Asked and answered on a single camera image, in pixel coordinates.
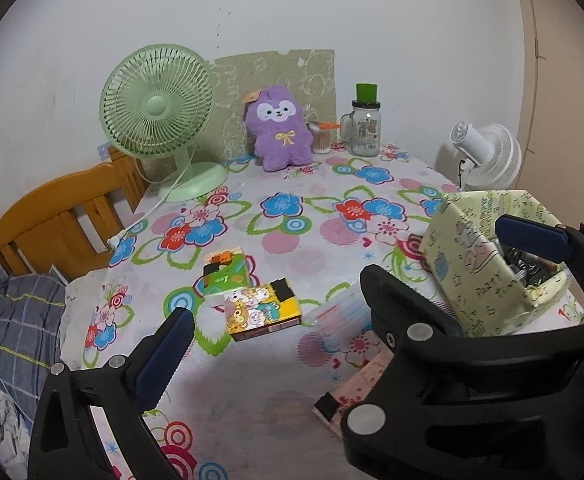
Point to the white standing fan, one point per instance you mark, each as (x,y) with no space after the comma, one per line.
(497,155)

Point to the green patterned board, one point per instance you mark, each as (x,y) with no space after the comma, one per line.
(317,75)

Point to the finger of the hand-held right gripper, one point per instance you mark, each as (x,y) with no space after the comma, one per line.
(387,295)
(527,235)

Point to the beige door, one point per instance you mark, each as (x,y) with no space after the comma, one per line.
(562,110)

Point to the yellow patterned storage box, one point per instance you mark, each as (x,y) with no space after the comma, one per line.
(467,260)

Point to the green tissue packet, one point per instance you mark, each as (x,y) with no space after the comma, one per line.
(227,275)

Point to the clear plastic pack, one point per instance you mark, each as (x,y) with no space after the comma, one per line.
(332,315)

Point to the white crumpled cloth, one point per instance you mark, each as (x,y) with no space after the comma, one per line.
(2,420)

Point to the wooden bed headboard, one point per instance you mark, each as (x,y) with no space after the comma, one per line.
(47,205)

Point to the green desk fan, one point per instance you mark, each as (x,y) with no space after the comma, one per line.
(157,105)

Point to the purple plush toy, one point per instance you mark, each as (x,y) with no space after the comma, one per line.
(282,150)

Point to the pink cartoon packet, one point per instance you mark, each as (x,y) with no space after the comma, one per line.
(357,385)

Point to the glass jar with green lid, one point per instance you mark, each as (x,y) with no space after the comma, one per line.
(364,135)

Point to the floral tablecloth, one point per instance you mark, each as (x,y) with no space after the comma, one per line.
(292,240)

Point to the cotton swab jar orange lid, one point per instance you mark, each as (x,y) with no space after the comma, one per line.
(322,142)

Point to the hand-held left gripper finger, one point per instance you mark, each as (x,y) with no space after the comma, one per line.
(164,355)

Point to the yellow cartoon tissue packet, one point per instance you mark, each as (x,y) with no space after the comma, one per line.
(257,310)

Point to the grey plaid pillow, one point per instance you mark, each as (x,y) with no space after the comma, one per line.
(17,320)

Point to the black plastic bag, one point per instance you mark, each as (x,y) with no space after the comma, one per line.
(532,270)

